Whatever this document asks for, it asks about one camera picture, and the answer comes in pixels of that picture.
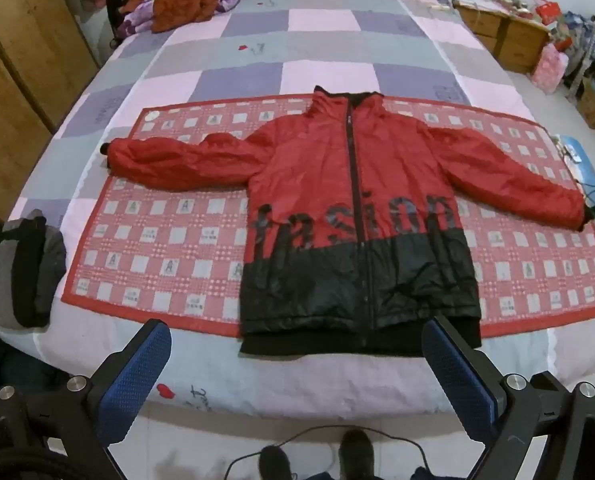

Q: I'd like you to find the person's shoe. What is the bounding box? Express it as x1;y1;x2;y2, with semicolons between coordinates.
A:
258;446;288;480
338;429;375;480

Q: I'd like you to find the pink bag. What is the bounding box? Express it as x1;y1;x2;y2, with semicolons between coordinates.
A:
531;42;568;93

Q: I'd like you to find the grey and black clothes pile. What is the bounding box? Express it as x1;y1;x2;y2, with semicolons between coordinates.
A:
0;210;68;331

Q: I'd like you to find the red bag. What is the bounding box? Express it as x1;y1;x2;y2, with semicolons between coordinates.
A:
533;0;562;23

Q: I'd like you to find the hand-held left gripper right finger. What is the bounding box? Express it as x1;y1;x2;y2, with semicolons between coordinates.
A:
421;316;595;480

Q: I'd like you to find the pile of colourful clothes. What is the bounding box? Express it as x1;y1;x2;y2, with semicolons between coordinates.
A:
552;10;595;101

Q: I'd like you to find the person's left shoe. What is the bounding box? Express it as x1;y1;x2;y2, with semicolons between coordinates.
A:
258;446;288;480

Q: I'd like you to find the wooden wardrobe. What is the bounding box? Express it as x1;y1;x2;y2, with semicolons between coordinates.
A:
0;0;101;226

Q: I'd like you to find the black bag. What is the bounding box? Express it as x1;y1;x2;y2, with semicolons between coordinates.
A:
106;0;129;43

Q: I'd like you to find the wooden cabinet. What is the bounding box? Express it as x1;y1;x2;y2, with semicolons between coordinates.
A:
452;0;551;73

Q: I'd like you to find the blue board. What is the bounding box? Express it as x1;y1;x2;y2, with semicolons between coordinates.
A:
552;135;595;261

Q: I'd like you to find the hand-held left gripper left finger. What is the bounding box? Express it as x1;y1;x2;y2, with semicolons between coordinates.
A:
0;319;173;480

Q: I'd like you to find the red checked mat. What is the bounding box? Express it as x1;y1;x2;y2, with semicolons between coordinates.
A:
60;99;595;338

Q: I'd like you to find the person's right shoe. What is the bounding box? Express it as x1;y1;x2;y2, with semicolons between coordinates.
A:
338;429;375;480

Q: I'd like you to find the red and black jacket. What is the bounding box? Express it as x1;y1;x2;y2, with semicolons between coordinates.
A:
100;85;595;358

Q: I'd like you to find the patchwork bed quilt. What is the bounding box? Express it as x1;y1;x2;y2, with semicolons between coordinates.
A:
8;0;595;413

